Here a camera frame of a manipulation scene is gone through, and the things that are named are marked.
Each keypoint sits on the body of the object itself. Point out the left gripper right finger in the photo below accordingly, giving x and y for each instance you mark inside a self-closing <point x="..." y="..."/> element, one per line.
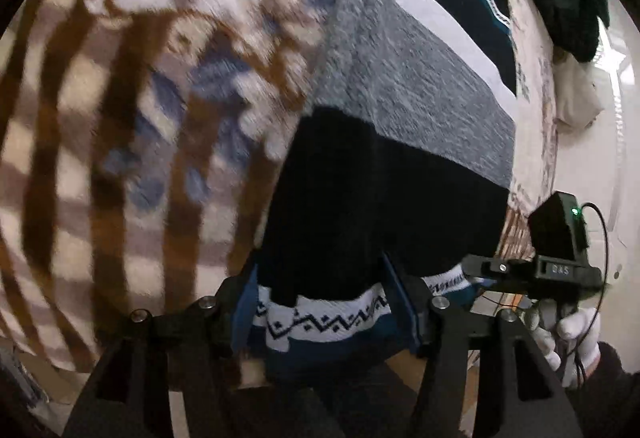
<point x="518" y="395"/>

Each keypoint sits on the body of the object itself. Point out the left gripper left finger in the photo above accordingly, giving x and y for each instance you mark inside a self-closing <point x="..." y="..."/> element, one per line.
<point x="196" y="351"/>

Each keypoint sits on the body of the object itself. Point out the striped knit sweater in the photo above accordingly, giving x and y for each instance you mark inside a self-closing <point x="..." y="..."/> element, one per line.
<point x="400" y="166"/>

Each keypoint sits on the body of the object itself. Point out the white gloved right hand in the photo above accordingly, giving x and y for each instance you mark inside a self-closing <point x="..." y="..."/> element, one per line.
<point x="566" y="339"/>

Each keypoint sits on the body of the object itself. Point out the white headboard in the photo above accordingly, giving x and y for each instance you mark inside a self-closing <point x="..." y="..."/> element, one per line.
<point x="601" y="165"/>

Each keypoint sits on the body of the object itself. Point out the white cloth bundle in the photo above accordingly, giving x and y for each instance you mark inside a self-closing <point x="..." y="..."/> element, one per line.
<point x="577" y="101"/>

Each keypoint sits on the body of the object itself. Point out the floral bed blanket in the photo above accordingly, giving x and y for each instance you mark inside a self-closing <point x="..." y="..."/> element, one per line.
<point x="141" y="141"/>

